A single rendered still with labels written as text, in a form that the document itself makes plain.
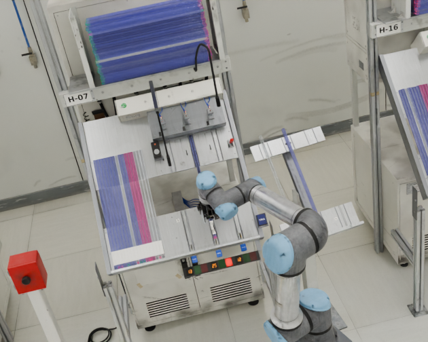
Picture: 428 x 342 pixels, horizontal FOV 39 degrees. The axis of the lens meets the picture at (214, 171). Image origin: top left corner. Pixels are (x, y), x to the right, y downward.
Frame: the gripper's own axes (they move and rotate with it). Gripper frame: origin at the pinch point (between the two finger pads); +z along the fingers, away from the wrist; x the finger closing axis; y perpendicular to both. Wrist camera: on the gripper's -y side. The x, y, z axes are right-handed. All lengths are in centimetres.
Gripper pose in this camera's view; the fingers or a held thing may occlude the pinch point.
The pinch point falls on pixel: (210, 214)
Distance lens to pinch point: 255.9
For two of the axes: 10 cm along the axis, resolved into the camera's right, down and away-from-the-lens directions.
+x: 9.7, -2.3, 0.6
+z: 0.6, 4.9, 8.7
